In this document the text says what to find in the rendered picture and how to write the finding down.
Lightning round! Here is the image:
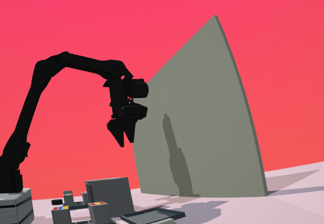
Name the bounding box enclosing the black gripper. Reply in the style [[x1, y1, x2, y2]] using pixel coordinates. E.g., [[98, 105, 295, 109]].
[[107, 95, 142, 147]]

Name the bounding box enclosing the grey flat panel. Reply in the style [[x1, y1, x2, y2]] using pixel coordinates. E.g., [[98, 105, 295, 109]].
[[132, 15, 268, 198]]

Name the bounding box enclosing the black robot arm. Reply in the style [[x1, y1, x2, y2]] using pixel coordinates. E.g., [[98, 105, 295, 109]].
[[0, 51, 149, 193]]

